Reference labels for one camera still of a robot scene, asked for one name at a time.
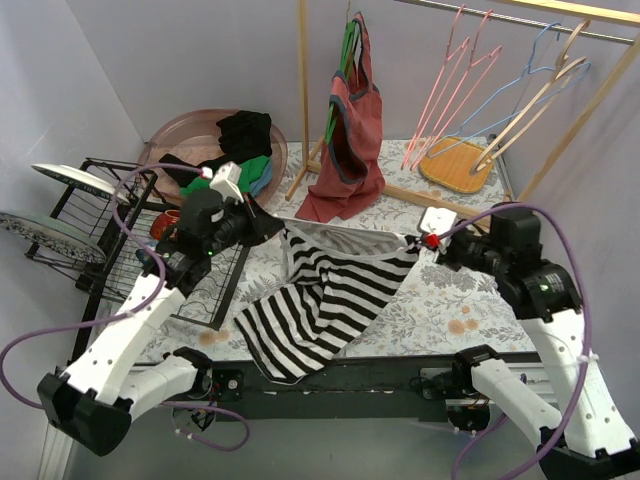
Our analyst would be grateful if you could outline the black white striped tank top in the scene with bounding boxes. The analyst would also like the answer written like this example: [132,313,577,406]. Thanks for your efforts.
[234,220,422,385]

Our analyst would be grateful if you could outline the pink wire hanger front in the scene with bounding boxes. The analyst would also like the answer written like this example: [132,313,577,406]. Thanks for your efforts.
[401,4,470,169]

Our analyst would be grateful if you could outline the pink wire hanger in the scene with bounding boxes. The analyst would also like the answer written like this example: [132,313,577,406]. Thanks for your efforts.
[410,15,503,171]
[401,4,470,169]

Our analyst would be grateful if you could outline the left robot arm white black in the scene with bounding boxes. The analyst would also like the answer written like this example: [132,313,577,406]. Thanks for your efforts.
[37,189,284,456]

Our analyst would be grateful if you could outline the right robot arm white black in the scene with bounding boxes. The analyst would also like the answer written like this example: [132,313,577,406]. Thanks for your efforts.
[419,202,639,479]

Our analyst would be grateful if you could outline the red tank top green trim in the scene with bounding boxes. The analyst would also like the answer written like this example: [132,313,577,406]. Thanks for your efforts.
[296,12,386,223]

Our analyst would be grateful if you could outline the green plastic hanger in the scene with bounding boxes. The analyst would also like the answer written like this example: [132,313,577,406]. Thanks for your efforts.
[324,18,360,144]

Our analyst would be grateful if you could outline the wooden hanger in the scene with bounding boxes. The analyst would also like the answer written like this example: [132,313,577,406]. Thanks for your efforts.
[469,18,591,176]

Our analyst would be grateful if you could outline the blue garment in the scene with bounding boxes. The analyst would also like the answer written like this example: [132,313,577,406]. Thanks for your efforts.
[249,160,273,198]

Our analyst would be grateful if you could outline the green garment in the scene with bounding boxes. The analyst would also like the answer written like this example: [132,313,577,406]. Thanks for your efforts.
[180,155,271,196]

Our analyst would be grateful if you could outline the floral tablecloth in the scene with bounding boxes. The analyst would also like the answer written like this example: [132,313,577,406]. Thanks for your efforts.
[97,137,539,361]

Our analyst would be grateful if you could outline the red floral bowl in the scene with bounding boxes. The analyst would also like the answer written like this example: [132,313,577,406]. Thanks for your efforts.
[149,209,180,240]

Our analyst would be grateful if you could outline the orange woven bamboo tray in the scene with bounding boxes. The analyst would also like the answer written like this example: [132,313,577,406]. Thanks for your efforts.
[418,137,493,194]

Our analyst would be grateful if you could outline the pink translucent plastic basin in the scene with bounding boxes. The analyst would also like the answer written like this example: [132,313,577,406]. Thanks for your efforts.
[138,109,288,208]

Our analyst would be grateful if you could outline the blue white ceramic bowl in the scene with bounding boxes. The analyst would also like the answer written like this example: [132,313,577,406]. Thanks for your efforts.
[135,240,158,267]

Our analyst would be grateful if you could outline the white plate dark rim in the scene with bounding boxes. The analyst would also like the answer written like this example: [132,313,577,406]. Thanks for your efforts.
[31,164,115,200]

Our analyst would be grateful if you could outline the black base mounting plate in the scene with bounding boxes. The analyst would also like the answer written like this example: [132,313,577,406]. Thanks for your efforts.
[213,355,453,421]

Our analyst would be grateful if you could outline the blue patterned plate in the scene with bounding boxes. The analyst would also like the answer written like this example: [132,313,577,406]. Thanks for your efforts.
[1,211,106,264]

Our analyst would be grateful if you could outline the metal hanging rod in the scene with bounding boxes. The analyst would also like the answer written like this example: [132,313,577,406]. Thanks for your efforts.
[399,0,635,46]

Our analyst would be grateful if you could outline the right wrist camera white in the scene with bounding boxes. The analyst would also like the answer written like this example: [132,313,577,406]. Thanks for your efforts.
[418,207,458,236]

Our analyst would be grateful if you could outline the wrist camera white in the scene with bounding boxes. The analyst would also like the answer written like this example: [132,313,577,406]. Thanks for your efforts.
[200,162,243,201]
[418,207,458,236]

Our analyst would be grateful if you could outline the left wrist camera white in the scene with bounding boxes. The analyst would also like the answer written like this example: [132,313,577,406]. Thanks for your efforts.
[200,162,243,201]

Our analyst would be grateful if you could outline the black wire dish rack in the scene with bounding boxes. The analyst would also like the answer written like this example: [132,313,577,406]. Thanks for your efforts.
[24,157,251,366]

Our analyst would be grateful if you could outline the aluminium frame rail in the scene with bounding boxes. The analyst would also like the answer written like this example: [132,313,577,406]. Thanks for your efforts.
[37,362,556,480]

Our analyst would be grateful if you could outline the blue wire hanger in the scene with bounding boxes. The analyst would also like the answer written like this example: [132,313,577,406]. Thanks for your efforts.
[425,22,594,159]

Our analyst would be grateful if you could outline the pink wire hanger rear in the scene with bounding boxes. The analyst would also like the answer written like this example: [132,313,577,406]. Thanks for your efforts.
[410,15,503,171]

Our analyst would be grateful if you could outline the wooden clothes rack frame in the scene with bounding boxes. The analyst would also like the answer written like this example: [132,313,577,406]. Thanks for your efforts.
[284,0,640,231]

